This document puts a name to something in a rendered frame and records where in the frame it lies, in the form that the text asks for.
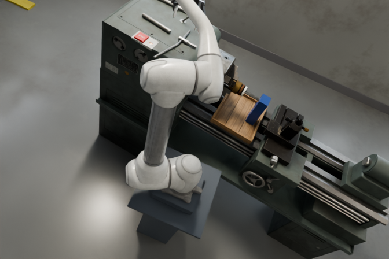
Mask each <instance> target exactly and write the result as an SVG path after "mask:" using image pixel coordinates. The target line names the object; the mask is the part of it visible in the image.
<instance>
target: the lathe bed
mask: <svg viewBox="0 0 389 259"><path fill-rule="evenodd" d="M223 98H224V96H223V95H222V96H221V98H220V99H219V101H218V102H215V103H210V104H206V103H203V102H201V101H199V99H198V96H195V95H189V96H188V100H186V101H185V103H184V105H183V108H182V110H181V113H180V115H179V117H181V118H182V119H184V120H186V121H188V122H189V123H191V124H193V125H194V126H196V127H197V128H199V129H201V130H203V131H204V132H206V133H208V134H210V135H211V136H213V137H215V138H216V139H218V140H220V141H221V142H223V143H225V144H226V145H228V146H230V147H231V148H233V149H235V150H237V151H238V152H240V153H241V154H243V155H245V156H247V157H248V158H250V157H251V156H252V155H253V154H254V152H256V151H257V149H258V147H259V145H260V142H261V140H262V138H263V136H264V134H263V132H264V130H265V128H266V125H267V123H268V122H269V120H270V119H271V116H272V114H271V113H269V112H267V111H265V114H264V116H263V118H262V121H261V122H260V125H259V127H258V129H257V132H256V134H255V136H254V138H253V140H252V142H251V143H250V144H247V143H246V142H244V141H243V140H241V139H239V138H237V137H236V136H234V135H232V134H231V133H229V132H227V131H225V130H224V129H223V128H221V127H219V126H217V125H215V124H214V123H212V122H210V120H211V117H212V116H213V115H214V113H215V111H216V110H217V108H218V106H219V105H220V103H221V102H222V100H223ZM295 152H297V153H299V154H300V155H302V156H304V157H306V162H305V165H304V168H303V173H302V177H301V180H300V183H299V185H298V186H297V187H299V188H301V189H302V190H304V191H306V192H307V193H309V194H311V195H312V196H314V197H316V198H318V199H319V200H321V201H322V202H325V203H326V204H328V205H329V206H331V207H333V208H335V209H336V210H338V211H340V212H341V213H343V214H345V215H346V216H348V217H349V218H351V219H353V220H355V221H356V222H358V223H359V226H360V227H362V228H364V229H367V228H370V227H373V226H375V225H376V224H380V223H381V224H382V225H385V226H386V225H387V224H388V218H387V217H386V215H388V214H389V208H388V209H386V210H383V211H381V210H379V209H378V208H376V207H374V206H372V205H371V204H369V203H367V202H365V201H364V200H362V199H360V198H358V197H357V196H355V195H354V194H352V193H350V192H348V191H347V190H345V189H343V188H341V186H340V184H341V180H342V173H343V167H344V164H345V163H346V162H347V161H351V162H353V163H355V164H357V163H356V162H354V161H352V160H351V159H349V158H347V157H345V156H344V155H342V154H340V153H338V152H337V151H335V150H333V149H331V148H330V147H328V146H326V145H325V144H323V143H321V142H319V141H318V140H316V139H314V138H312V139H311V141H310V142H309V143H308V144H306V143H304V142H302V141H301V140H299V141H298V144H297V147H296V150H295Z"/></svg>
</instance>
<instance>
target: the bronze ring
mask: <svg viewBox="0 0 389 259"><path fill-rule="evenodd" d="M233 81H235V80H233ZM235 82H236V84H235V85H234V87H233V88H232V87H230V86H229V87H228V88H229V89H231V90H232V91H231V92H233V93H234V94H237V95H239V96H240V95H241V94H242V92H243V91H244V89H245V87H246V86H245V85H244V84H243V83H242V82H240V81H239V80H238V81H235Z"/></svg>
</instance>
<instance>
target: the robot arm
mask: <svg viewBox="0 0 389 259"><path fill-rule="evenodd" d="M171 3H172V4H173V5H174V6H173V11H174V12H173V18H174V17H175V16H176V14H177V10H178V6H179V5H180V7H181V8H182V9H183V10H184V12H185V13H186V14H187V16H188V17H189V18H190V20H191V21H192V23H193V24H194V25H195V28H194V30H196V29H197V31H198V33H199V49H198V54H197V61H187V60H181V59H173V58H161V59H156V60H152V61H148V62H147V63H146V64H144V65H143V66H142V69H141V74H140V85H141V87H142V89H143V90H144V91H146V92H147V93H150V96H151V98H152V107H151V114H150V118H149V124H148V132H147V136H146V142H145V149H144V151H142V152H140V153H139V155H138V157H137V158H136V159H133V160H131V161H130V162H129V163H128V164H127V165H126V183H127V184H128V185H129V186H130V187H132V188H135V189H138V190H161V192H163V193H167V194H170V195H172V196H174V197H177V198H179V199H181V200H183V201H184V202H186V203H187V204H189V203H190V202H191V196H192V194H193V193H198V194H201V192H202V189H201V188H200V187H198V186H196V185H197V184H198V182H199V180H200V178H201V176H202V167H201V162H200V160H199V159H198V158H197V157H196V156H194V155H191V154H183V155H181V156H179V157H174V158H169V159H167V157H166V156H165V152H166V148H167V144H168V139H169V136H170V132H171V127H172V124H173V120H174V116H175V111H176V108H177V105H178V104H179V103H180V102H181V101H182V100H183V99H184V97H185V96H186V95H195V96H198V99H199V101H201V102H203V103H206V104H210V103H215V102H218V101H219V99H220V96H221V95H222V91H223V84H224V71H223V64H222V58H221V54H220V51H219V47H218V44H217V41H216V36H215V32H214V29H213V27H212V25H211V23H210V21H209V19H208V18H207V16H206V11H205V1H202V0H172V1H171ZM199 3H200V5H201V9H200V7H199Z"/></svg>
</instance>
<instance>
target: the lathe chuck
mask: <svg viewBox="0 0 389 259"><path fill-rule="evenodd" d="M224 56H227V57H228V58H229V59H228V60H226V59H224ZM221 58H222V64H223V71H224V74H227V73H228V71H229V70H230V68H231V67H232V65H233V63H234V62H235V60H236V58H235V57H234V56H232V55H230V54H229V53H227V52H225V51H223V52H221Z"/></svg>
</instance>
